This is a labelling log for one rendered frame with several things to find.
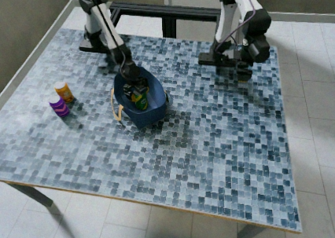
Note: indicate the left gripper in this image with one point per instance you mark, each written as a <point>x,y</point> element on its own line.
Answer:
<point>242,65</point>

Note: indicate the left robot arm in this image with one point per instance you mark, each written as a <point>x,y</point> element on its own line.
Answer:
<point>256,28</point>

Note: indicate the yellow striped drink can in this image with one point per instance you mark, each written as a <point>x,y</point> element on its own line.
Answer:
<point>63,91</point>

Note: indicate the purple drink can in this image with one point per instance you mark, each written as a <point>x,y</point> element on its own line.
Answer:
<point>58,105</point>

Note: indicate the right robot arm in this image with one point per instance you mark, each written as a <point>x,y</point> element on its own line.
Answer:
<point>93,41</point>

